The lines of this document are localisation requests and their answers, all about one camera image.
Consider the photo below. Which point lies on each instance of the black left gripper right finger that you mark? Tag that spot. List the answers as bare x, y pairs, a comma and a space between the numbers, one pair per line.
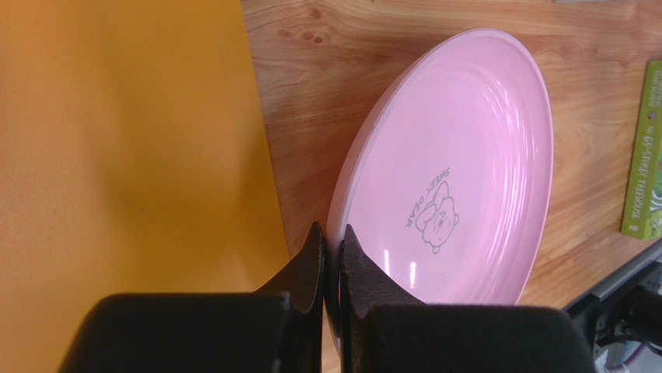
386, 329

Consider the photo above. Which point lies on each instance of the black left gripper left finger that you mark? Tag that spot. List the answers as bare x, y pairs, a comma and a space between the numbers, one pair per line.
277, 328

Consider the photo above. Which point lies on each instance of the pink plate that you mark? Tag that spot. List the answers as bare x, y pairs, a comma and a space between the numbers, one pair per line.
447, 183

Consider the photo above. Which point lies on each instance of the orange mat left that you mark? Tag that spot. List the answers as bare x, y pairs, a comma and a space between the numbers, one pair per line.
134, 158

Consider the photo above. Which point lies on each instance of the green treehouse book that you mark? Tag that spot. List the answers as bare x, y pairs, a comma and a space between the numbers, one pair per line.
642, 211

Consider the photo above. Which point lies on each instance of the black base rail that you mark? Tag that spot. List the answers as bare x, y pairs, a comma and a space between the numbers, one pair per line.
620, 317

